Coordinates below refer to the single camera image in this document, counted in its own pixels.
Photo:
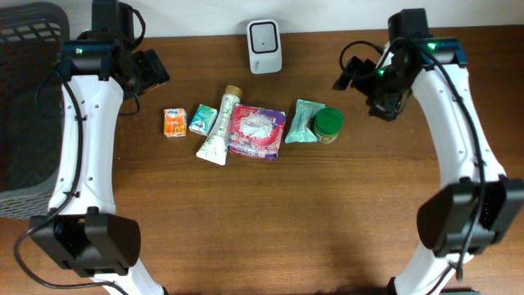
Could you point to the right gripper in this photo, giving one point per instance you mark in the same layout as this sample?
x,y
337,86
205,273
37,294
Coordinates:
x,y
386,107

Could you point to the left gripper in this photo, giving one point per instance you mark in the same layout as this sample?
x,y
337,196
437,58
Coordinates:
x,y
152,67

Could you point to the orange tissue pack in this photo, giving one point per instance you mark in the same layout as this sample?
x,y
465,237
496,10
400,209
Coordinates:
x,y
175,122

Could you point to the green lid jar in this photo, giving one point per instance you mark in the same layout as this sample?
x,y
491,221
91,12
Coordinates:
x,y
327,124

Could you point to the teal tissue pack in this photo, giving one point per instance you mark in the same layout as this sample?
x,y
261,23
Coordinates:
x,y
203,120

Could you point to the green wet wipes pack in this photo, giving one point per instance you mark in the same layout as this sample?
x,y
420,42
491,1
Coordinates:
x,y
300,130

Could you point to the white tube with cork cap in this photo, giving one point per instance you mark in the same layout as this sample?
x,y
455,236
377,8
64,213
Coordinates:
x,y
215,147

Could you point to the red purple tissue pack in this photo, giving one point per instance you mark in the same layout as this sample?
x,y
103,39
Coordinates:
x,y
256,132

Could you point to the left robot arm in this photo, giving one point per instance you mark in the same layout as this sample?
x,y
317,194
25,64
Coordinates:
x,y
80,231

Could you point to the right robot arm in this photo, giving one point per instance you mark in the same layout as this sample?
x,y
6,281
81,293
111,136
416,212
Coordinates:
x,y
477,201

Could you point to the white barcode scanner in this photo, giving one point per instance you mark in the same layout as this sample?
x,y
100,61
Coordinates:
x,y
264,46

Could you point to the grey plastic mesh basket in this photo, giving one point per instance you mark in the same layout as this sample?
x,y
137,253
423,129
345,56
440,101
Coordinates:
x,y
31,106

